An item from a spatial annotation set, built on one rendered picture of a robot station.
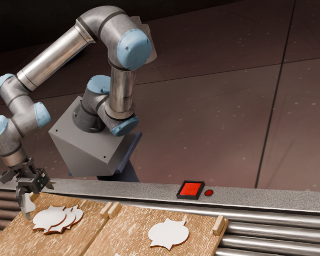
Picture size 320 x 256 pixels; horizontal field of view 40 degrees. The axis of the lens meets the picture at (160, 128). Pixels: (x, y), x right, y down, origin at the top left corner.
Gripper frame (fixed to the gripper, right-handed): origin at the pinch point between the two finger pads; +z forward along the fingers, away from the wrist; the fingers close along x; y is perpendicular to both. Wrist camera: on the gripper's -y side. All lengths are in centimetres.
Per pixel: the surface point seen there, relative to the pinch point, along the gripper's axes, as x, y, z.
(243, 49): 321, -29, 103
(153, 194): 17.9, 32.9, 11.2
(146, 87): 264, -118, 103
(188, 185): 22, 46, 10
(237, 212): 11, 66, 11
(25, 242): -9.5, -5.5, 9.2
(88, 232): -2.8, 17.7, 9.1
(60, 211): 3.1, 3.1, 6.4
